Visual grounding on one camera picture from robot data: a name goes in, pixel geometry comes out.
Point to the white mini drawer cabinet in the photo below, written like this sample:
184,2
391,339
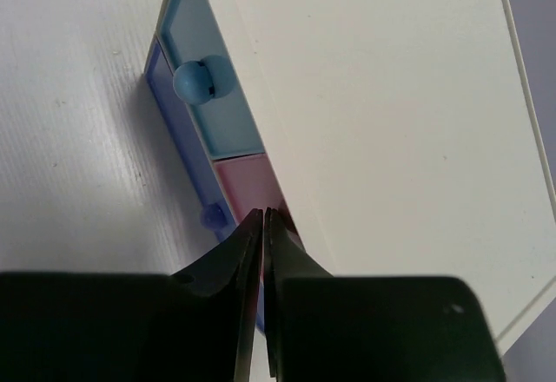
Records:
403,137

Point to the light blue small drawer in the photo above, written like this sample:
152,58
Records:
205,80

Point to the pink drawer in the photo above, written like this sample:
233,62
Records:
249,182

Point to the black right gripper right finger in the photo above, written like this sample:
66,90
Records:
320,327

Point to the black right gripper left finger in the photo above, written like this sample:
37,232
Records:
194,325

